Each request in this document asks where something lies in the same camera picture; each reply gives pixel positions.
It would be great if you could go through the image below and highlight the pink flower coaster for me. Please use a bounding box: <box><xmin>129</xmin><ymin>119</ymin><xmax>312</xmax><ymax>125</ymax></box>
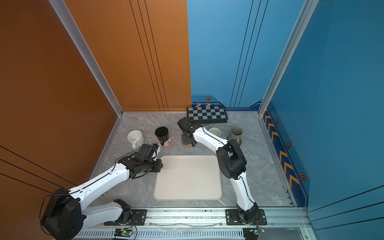
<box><xmin>154</xmin><ymin>136</ymin><xmax>175</xmax><ymax>150</ymax></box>

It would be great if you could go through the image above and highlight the black mug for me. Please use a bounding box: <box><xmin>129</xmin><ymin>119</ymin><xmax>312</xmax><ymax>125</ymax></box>
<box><xmin>155</xmin><ymin>127</ymin><xmax>169</xmax><ymax>146</ymax></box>

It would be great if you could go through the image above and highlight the lavender mug white inside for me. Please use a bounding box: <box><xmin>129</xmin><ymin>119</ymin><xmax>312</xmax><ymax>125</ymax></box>
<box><xmin>209</xmin><ymin>128</ymin><xmax>222</xmax><ymax>138</ymax></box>

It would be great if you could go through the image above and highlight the grey green mug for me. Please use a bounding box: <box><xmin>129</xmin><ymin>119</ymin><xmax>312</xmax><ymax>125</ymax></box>
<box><xmin>228</xmin><ymin>127</ymin><xmax>243</xmax><ymax>142</ymax></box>

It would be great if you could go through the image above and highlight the brown wooden coaster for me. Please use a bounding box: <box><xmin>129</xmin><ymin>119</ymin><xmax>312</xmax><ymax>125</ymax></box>
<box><xmin>226</xmin><ymin>137</ymin><xmax>243</xmax><ymax>146</ymax></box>

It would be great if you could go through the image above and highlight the woven rattan coaster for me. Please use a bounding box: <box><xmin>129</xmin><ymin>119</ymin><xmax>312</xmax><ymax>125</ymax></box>
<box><xmin>181</xmin><ymin>141</ymin><xmax>193</xmax><ymax>147</ymax></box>

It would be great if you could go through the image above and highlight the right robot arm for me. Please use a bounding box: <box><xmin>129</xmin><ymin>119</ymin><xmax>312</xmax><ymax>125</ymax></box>
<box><xmin>181</xmin><ymin>126</ymin><xmax>261</xmax><ymax>225</ymax></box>

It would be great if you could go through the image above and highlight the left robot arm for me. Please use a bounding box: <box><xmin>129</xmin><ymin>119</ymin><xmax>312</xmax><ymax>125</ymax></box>
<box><xmin>40</xmin><ymin>155</ymin><xmax>163</xmax><ymax>240</ymax></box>

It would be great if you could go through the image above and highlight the folded checkerboard box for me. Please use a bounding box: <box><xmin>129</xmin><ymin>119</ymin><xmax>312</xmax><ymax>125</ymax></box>
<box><xmin>187</xmin><ymin>105</ymin><xmax>228</xmax><ymax>124</ymax></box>

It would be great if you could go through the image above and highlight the cream serving tray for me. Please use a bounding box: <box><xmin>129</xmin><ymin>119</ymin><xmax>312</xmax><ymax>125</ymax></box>
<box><xmin>154</xmin><ymin>155</ymin><xmax>223</xmax><ymax>201</ymax></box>

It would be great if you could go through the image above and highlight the green circuit board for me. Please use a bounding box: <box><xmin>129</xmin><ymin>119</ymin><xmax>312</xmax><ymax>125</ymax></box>
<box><xmin>113</xmin><ymin>228</ymin><xmax>134</xmax><ymax>240</ymax></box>

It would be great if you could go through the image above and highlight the right small circuit board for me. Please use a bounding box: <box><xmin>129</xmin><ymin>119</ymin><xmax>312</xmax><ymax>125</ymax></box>
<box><xmin>243</xmin><ymin>228</ymin><xmax>265</xmax><ymax>240</ymax></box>

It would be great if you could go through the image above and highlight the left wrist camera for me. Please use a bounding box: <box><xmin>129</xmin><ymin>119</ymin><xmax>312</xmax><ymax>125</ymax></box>
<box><xmin>135</xmin><ymin>144</ymin><xmax>159</xmax><ymax>163</ymax></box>

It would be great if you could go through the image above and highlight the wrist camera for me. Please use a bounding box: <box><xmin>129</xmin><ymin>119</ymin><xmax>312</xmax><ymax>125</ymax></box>
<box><xmin>135</xmin><ymin>144</ymin><xmax>159</xmax><ymax>163</ymax></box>
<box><xmin>177</xmin><ymin>117</ymin><xmax>193</xmax><ymax>133</ymax></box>

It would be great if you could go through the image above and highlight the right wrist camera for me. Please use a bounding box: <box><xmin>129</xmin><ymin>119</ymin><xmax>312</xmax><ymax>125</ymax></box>
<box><xmin>177</xmin><ymin>117</ymin><xmax>193</xmax><ymax>133</ymax></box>

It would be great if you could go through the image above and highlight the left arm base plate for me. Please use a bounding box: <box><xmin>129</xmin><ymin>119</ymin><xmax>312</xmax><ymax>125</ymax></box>
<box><xmin>104</xmin><ymin>209</ymin><xmax>147</xmax><ymax>227</ymax></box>

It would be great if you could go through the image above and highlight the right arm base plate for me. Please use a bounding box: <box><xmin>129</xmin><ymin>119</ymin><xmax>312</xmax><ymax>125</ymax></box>
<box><xmin>225</xmin><ymin>209</ymin><xmax>268</xmax><ymax>226</ymax></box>

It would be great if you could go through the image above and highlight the aluminium front rail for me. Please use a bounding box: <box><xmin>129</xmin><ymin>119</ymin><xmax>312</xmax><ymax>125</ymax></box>
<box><xmin>59</xmin><ymin>206</ymin><xmax>313</xmax><ymax>229</ymax></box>

